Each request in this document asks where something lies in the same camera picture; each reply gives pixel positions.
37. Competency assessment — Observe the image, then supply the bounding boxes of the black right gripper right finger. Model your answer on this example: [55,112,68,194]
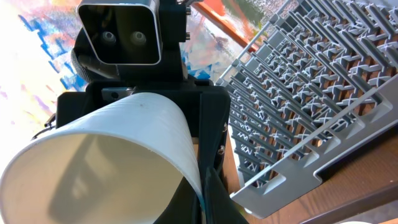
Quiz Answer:
[203,167,248,224]

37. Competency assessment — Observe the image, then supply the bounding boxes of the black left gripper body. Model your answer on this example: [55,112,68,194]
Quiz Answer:
[55,0,231,172]

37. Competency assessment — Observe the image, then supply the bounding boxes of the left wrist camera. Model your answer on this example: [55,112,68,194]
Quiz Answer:
[76,0,162,65]

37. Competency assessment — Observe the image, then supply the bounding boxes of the dark brown serving tray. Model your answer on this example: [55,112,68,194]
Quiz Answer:
[302,182,397,224]

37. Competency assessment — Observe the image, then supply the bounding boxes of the grey plastic dishwasher rack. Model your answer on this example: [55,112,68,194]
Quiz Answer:
[218,0,397,218]

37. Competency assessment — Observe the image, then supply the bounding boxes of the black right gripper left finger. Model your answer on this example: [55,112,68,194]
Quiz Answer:
[154,178,199,224]

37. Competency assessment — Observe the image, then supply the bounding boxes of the white paper cup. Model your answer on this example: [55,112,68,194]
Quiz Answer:
[1,92,203,223]

